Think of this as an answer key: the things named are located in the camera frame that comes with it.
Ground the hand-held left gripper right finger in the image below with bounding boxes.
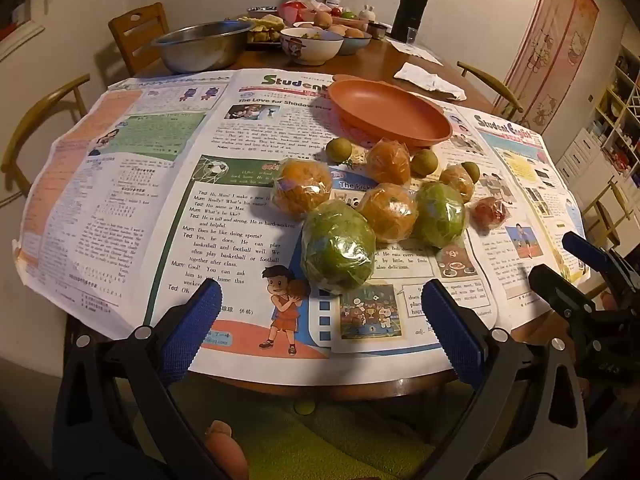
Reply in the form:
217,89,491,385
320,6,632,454
410,278,589,480

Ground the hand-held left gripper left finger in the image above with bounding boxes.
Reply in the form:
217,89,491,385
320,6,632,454
52,278,236,480

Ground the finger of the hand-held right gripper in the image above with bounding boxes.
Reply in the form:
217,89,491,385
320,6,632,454
561,231,614,273
528,263,594,322

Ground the plastic-wrapped red fruit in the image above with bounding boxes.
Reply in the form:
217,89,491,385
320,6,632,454
471,197,509,232

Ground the plastic-wrapped green citrus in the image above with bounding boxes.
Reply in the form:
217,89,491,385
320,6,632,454
300,201,377,296
413,180,469,251

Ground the plastic-wrapped orange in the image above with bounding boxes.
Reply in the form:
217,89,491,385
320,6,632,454
360,182,419,243
365,137,412,187
271,157,334,222
439,163,476,204

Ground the orange bear-shaped plate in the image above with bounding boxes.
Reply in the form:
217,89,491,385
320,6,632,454
327,74,454,147

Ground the person's left hand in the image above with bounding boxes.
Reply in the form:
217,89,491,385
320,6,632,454
206,420,249,480

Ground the yellow wooden chair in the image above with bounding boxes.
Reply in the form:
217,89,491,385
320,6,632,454
582,177,634,249

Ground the newspaper with yellow box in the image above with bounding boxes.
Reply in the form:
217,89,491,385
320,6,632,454
450,105,594,332

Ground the newspaper with football cartoon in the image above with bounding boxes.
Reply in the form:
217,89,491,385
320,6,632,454
145,152,501,376

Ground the white shelf cabinet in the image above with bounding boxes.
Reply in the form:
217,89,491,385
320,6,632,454
554,42,640,212

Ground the person's green clothing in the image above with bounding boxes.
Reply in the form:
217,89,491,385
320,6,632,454
170,385,501,480

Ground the curved-back wooden chair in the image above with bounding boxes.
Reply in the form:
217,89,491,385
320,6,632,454
0,73,91,207
457,61,526,122

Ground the pink cartoon door curtain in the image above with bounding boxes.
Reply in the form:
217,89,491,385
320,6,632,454
502,0,600,137

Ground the white cloth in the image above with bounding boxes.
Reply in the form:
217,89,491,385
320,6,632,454
393,62,467,101

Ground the white paper sheet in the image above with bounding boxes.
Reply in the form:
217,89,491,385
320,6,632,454
387,39,444,66

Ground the stainless steel bowl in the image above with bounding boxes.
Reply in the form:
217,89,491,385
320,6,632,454
150,20,252,75

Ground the black thermos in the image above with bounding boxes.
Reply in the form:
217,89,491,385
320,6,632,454
389,0,430,44

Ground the white cartoon bowl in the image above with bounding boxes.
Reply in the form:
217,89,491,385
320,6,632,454
279,27,345,66

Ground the plate of fried food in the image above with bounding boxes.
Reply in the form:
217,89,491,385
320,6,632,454
238,13,286,45

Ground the wooden slat-back chair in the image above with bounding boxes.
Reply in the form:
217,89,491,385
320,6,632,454
108,2,171,76

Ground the pink basin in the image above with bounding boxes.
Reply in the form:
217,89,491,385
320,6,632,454
325,10,369,29

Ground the pile of brown eggs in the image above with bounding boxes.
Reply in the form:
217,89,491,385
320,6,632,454
312,10,367,39

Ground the framed wall picture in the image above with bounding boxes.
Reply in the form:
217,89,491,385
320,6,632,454
0,0,46,64

